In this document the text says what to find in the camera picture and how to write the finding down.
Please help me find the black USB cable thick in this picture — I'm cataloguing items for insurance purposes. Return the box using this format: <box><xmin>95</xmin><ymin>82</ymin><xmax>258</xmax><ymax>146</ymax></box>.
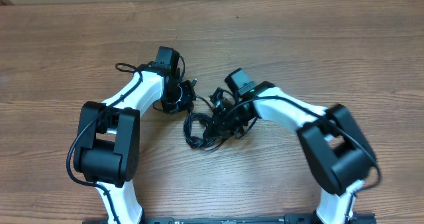
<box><xmin>183</xmin><ymin>80</ymin><xmax>227</xmax><ymax>152</ymax></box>

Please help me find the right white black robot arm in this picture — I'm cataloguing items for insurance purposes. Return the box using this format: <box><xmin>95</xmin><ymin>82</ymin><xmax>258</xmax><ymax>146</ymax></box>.
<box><xmin>203</xmin><ymin>68</ymin><xmax>378</xmax><ymax>223</ymax></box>

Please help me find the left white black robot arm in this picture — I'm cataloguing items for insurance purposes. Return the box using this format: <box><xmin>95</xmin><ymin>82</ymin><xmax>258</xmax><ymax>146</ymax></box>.
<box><xmin>66</xmin><ymin>46</ymin><xmax>195</xmax><ymax>223</ymax></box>

